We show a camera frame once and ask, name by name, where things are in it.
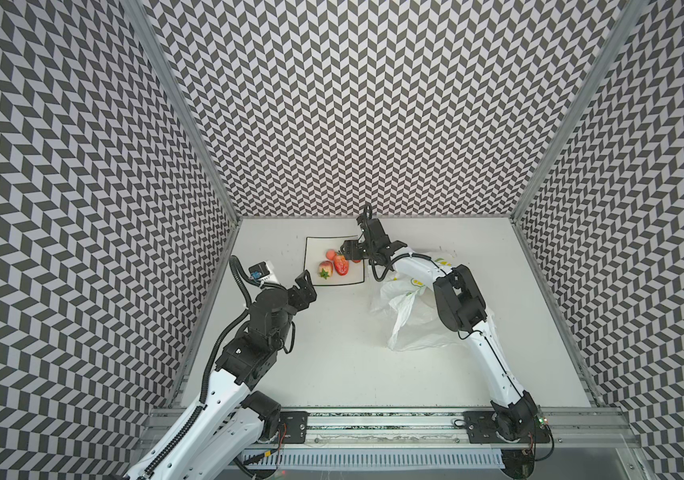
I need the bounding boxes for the large red fake strawberry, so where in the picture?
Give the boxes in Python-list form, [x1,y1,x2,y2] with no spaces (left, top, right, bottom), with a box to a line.
[318,260,335,280]

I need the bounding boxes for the white plastic bag lemon print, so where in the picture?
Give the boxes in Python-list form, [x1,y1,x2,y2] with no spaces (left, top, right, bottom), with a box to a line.
[371,247,459,352]

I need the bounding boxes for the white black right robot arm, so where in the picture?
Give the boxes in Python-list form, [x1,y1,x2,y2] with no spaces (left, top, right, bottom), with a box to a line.
[341,204,547,443]

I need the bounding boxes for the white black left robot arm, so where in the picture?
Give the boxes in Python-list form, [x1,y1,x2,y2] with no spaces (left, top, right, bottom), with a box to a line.
[123,258,317,479]

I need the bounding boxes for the white square plate black rim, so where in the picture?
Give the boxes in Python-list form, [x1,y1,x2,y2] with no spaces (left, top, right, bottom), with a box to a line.
[304,235,366,287]

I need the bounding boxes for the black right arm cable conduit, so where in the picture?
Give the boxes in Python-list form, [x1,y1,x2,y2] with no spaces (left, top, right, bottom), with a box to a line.
[358,203,433,283]

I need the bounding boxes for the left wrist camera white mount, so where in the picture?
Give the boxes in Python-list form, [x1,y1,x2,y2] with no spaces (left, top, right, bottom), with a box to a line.
[248,261,279,284]

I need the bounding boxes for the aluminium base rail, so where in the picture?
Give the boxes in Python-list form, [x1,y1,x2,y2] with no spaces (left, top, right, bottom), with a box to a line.
[137,407,637,451]

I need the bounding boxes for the aluminium corner post left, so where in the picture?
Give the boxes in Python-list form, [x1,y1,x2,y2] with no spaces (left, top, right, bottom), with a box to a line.
[121,0,240,223]

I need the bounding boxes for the aluminium corner post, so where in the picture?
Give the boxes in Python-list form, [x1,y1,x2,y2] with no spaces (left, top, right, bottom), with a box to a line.
[510,0,649,224]
[121,0,240,223]

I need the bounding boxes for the aluminium corner post right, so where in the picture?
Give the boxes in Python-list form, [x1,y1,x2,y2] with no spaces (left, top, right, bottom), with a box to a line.
[510,0,649,224]

